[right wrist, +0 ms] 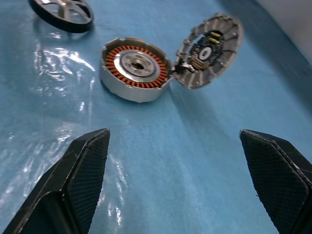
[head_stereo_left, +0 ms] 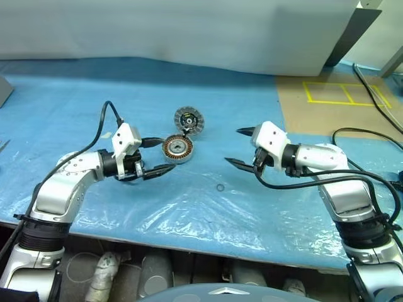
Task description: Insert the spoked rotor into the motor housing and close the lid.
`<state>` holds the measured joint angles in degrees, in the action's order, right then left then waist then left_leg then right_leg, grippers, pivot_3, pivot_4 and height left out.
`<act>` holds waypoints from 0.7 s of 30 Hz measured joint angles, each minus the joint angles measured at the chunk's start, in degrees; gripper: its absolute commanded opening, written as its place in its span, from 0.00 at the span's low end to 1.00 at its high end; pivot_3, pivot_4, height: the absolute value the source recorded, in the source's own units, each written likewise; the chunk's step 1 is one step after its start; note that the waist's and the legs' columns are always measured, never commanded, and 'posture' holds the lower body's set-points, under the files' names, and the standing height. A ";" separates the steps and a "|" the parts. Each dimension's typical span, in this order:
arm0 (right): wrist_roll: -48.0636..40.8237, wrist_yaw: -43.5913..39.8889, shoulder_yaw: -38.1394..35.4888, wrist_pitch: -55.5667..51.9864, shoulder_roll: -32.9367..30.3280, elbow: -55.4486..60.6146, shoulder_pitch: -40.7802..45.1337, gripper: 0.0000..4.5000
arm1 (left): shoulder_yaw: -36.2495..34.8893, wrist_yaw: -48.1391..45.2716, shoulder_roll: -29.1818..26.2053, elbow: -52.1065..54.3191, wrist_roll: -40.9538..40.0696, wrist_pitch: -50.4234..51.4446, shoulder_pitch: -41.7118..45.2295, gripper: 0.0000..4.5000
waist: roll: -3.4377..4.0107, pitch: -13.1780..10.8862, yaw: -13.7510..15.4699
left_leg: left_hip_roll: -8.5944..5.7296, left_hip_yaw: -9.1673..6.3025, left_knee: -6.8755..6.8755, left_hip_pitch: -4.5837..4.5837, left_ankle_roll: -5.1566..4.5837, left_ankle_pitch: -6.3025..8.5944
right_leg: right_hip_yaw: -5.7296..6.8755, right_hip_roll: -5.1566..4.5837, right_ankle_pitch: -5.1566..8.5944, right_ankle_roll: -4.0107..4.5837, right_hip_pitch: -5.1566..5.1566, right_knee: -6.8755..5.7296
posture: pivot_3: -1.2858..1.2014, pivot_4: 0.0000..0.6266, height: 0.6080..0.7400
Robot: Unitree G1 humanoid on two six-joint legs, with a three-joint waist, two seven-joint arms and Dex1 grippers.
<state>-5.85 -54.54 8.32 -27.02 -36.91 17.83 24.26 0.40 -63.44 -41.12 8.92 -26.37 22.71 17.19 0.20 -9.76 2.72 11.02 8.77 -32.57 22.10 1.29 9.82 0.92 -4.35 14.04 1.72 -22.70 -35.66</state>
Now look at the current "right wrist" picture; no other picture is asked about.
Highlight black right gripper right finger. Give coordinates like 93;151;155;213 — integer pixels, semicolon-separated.
238;129;312;234

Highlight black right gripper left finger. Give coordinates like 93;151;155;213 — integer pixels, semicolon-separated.
2;128;111;234

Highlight silver motor housing copper windings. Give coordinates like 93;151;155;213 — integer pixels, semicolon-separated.
99;37;174;103

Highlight round grey metal object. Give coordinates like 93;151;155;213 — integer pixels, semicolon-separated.
174;13;245;90

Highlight white backdrop board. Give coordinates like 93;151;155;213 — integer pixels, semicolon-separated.
253;0;312;61

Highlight black rimmed spoked rotor ring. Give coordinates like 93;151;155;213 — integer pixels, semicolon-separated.
28;0;95;34

